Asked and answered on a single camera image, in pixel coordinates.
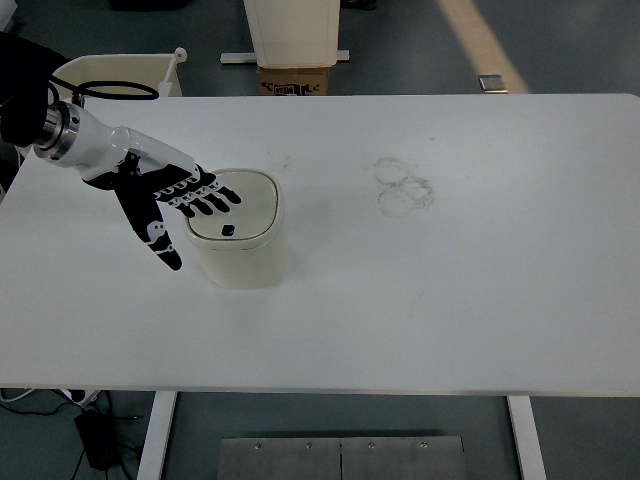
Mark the cream plastic open crate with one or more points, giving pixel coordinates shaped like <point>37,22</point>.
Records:
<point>125,70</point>

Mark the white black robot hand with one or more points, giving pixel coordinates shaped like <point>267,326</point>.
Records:
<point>100,147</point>

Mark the small cream lidded trash bin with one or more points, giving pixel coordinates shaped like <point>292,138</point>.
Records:
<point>245,260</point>

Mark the grey metal plate with screws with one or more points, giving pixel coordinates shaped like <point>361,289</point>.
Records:
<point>400,460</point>

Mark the black power adapter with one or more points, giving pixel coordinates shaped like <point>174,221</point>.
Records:
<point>95,440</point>

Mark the white table leg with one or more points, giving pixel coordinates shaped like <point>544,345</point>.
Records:
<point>156,435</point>
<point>527,440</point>

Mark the white table foot bar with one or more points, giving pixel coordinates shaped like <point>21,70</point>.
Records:
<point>237,57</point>

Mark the small grey floor plate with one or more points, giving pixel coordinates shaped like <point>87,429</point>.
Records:
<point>493,83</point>

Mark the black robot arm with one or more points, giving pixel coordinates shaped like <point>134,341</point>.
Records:
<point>20,100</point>

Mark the brown printed cardboard box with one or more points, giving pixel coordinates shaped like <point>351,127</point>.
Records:
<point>292,82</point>

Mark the white power strip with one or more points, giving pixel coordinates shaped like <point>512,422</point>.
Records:
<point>80,396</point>

